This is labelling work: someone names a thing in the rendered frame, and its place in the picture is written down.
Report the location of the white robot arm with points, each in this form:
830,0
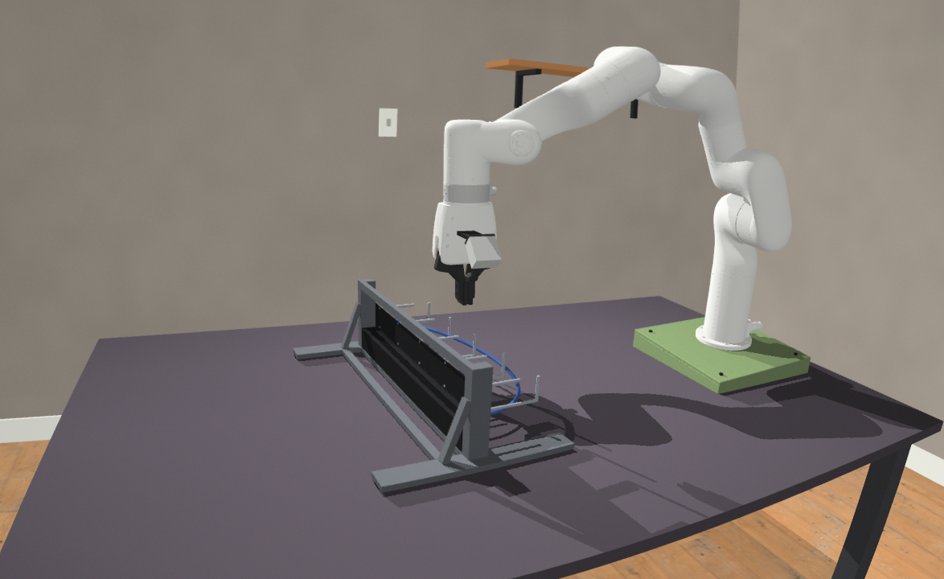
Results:
761,219

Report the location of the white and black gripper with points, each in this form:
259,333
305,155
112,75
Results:
452,254

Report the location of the grey patch panel rack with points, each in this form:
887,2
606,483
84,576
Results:
435,389

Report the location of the blue cable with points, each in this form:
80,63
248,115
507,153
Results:
491,357

